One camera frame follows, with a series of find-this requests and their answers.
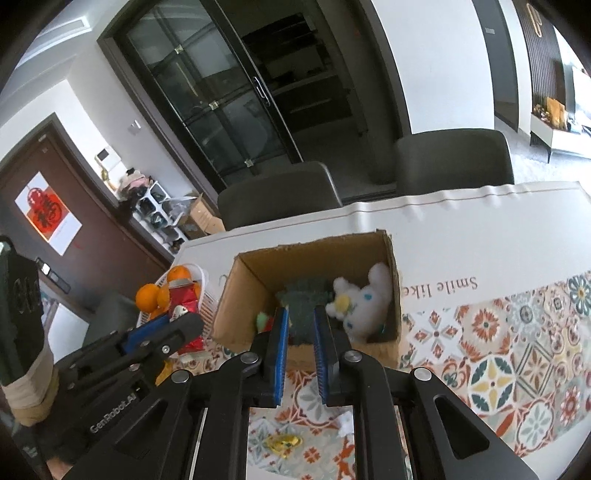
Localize brown entrance door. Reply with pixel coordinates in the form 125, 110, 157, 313
0, 113, 172, 319

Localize white shoe rack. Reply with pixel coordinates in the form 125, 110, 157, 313
134, 180, 191, 253

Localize red foil packet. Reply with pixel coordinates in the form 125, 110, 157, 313
167, 279, 205, 356

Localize dark interior door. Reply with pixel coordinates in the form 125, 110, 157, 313
471, 0, 520, 133

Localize yellow gift boxes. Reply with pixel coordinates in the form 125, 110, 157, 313
545, 97, 567, 128

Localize gold wall ornament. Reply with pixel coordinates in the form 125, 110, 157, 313
526, 0, 546, 36

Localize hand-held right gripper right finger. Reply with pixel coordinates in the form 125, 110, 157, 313
313, 305, 541, 480

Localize small cardboard box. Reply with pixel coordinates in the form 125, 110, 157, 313
178, 196, 227, 241

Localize white slatted fruit basket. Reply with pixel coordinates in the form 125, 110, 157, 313
139, 262, 219, 334

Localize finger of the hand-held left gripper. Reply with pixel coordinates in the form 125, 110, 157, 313
83, 318, 175, 358
60, 311, 205, 386

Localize black glass sliding doors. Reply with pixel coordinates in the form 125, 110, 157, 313
97, 0, 411, 191

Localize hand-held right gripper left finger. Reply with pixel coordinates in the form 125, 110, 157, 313
60, 307, 291, 480

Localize dark grey dining chair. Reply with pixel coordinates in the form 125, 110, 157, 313
82, 291, 145, 352
394, 129, 516, 197
217, 161, 345, 232

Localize white plush toy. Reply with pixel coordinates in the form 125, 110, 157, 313
325, 262, 393, 344

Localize white intercom panel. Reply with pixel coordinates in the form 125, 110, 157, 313
95, 145, 122, 173

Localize flat screen television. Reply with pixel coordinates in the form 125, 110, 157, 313
570, 67, 591, 131

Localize red and white wall poster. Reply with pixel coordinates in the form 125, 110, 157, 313
15, 172, 83, 256

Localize pile of clothes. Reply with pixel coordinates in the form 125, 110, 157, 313
117, 168, 153, 199

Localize green plush toy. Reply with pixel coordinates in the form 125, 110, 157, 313
277, 276, 334, 347

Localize yellow candy wrapper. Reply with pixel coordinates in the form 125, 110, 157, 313
265, 434, 302, 459

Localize white floral tile tablecloth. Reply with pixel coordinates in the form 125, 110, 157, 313
157, 181, 591, 480

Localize black door lock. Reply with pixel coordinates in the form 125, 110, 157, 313
36, 258, 71, 295

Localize grey plastic bag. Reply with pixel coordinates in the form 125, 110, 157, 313
159, 196, 197, 219

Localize white low cabinet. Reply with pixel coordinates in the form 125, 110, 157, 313
529, 111, 591, 163

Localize brown cardboard box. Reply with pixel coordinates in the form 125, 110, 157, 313
211, 229, 402, 370

